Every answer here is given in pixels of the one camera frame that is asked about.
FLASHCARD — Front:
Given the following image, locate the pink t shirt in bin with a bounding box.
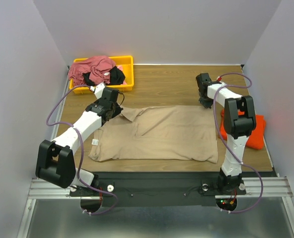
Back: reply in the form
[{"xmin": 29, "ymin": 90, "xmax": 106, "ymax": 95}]
[{"xmin": 68, "ymin": 56, "xmax": 116, "ymax": 86}]

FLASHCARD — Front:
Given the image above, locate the yellow plastic bin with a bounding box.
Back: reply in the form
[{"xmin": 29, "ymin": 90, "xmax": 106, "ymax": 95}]
[{"xmin": 69, "ymin": 56, "xmax": 134, "ymax": 94}]

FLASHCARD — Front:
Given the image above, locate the orange folded t shirt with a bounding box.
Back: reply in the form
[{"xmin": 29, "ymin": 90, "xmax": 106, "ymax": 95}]
[{"xmin": 220, "ymin": 109, "xmax": 266, "ymax": 150}]

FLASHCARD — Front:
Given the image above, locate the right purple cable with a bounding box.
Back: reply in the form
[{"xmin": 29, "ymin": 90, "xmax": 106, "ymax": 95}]
[{"xmin": 213, "ymin": 72, "xmax": 264, "ymax": 215}]

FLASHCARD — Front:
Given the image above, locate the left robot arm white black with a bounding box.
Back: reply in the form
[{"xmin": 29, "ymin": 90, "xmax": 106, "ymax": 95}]
[{"xmin": 35, "ymin": 83, "xmax": 122, "ymax": 195}]

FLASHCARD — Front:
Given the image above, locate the beige t shirt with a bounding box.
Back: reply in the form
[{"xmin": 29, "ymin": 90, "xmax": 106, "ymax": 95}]
[{"xmin": 89, "ymin": 106, "xmax": 218, "ymax": 163}]

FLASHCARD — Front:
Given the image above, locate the aluminium frame rail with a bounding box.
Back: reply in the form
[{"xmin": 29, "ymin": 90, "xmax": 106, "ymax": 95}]
[{"xmin": 16, "ymin": 65, "xmax": 108, "ymax": 238}]

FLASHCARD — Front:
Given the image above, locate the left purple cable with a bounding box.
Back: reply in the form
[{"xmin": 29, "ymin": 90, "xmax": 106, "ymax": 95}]
[{"xmin": 46, "ymin": 85, "xmax": 119, "ymax": 216}]

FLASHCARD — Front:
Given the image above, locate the purple cable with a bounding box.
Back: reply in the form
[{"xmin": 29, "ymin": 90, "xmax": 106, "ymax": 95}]
[
  {"xmin": 213, "ymin": 72, "xmax": 264, "ymax": 215},
  {"xmin": 46, "ymin": 85, "xmax": 119, "ymax": 216}
]

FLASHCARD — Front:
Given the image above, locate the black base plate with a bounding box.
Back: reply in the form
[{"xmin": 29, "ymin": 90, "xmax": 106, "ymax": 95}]
[{"xmin": 71, "ymin": 172, "xmax": 247, "ymax": 207}]

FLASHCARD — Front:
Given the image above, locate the black t shirt in bin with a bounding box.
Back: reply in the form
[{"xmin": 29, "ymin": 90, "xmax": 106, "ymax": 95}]
[{"xmin": 83, "ymin": 66, "xmax": 127, "ymax": 86}]

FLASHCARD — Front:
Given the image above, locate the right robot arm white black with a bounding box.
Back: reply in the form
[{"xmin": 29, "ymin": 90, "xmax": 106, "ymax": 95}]
[{"xmin": 196, "ymin": 73, "xmax": 256, "ymax": 193}]

